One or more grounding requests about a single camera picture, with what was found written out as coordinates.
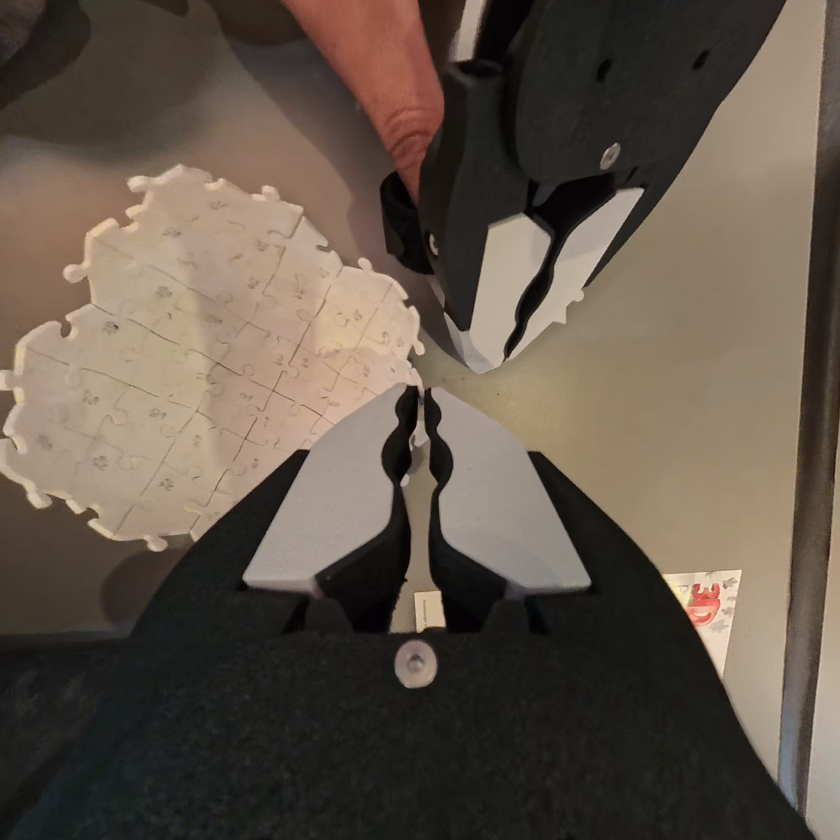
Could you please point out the person's left hand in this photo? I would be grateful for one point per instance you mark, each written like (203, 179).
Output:
(387, 65)

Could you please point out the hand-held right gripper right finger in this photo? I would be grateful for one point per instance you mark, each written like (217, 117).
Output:
(512, 518)

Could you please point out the printed instruction leaflet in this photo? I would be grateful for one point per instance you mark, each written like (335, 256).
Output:
(715, 623)

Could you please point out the partly built white puzzle ball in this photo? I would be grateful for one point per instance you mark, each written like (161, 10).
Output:
(197, 361)

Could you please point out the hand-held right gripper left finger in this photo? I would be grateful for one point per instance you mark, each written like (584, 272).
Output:
(328, 518)

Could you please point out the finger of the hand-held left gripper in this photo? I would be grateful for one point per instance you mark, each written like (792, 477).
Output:
(590, 243)
(505, 275)

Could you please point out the single white puzzle piece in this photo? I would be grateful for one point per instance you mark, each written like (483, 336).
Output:
(577, 295)

